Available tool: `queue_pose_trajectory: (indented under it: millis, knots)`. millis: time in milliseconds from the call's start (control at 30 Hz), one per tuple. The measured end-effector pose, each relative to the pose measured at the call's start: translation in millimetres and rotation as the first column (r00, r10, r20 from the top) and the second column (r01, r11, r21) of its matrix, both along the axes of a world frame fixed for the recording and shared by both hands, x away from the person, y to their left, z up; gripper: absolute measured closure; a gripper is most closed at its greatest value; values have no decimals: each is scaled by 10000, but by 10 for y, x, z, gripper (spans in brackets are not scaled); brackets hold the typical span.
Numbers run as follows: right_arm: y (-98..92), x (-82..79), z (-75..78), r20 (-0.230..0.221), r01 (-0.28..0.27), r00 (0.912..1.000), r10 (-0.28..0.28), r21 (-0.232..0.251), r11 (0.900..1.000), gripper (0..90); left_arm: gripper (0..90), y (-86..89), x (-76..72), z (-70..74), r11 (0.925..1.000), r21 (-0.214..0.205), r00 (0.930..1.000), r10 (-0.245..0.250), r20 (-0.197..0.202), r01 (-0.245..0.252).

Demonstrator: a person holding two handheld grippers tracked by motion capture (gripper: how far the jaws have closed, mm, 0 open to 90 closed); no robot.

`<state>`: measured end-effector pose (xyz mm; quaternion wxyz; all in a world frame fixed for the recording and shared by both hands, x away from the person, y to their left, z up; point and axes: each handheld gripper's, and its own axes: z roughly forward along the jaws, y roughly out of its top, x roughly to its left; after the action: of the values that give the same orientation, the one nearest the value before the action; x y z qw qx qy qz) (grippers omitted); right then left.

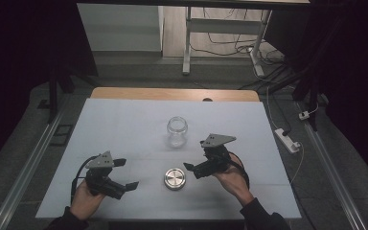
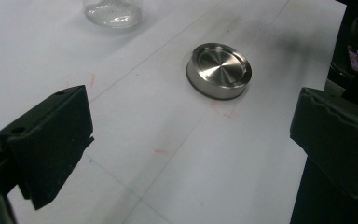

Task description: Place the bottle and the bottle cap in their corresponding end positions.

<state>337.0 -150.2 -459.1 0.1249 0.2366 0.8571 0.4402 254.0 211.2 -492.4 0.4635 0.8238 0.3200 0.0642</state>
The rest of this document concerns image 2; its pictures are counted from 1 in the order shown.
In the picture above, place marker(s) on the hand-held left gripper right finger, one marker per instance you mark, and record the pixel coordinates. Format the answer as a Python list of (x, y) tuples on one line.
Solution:
[(338, 149)]

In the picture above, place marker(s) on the white table sheet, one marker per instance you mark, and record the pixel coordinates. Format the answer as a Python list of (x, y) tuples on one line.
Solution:
[(167, 171)]

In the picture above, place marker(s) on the clear glass jar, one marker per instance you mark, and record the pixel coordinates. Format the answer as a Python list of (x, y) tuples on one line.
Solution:
[(113, 12)]

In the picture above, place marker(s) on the silver metal jar lid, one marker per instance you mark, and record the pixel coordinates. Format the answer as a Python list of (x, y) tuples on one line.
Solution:
[(219, 70)]

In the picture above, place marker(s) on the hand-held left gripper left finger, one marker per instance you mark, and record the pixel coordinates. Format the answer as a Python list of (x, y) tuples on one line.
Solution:
[(49, 137)]

